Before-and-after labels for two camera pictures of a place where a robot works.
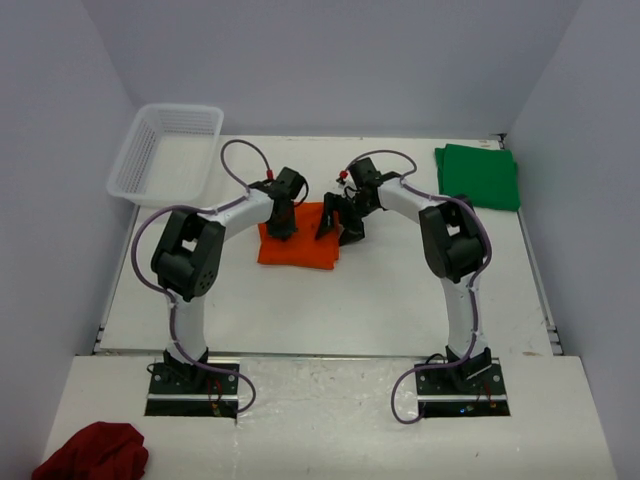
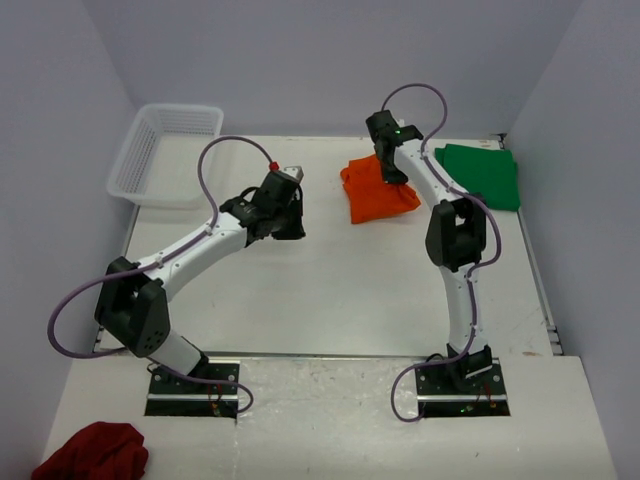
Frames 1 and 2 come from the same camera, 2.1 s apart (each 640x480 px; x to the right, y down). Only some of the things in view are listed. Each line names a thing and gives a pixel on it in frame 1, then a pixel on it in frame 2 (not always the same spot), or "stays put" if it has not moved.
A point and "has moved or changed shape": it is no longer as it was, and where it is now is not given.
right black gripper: x=354 y=232 → x=394 y=178
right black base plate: x=472 y=388 stays put
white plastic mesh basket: x=168 y=155 stays put
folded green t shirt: x=489 y=177 stays put
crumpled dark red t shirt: x=99 y=451 stays put
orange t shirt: x=302 y=248 has moved or changed shape
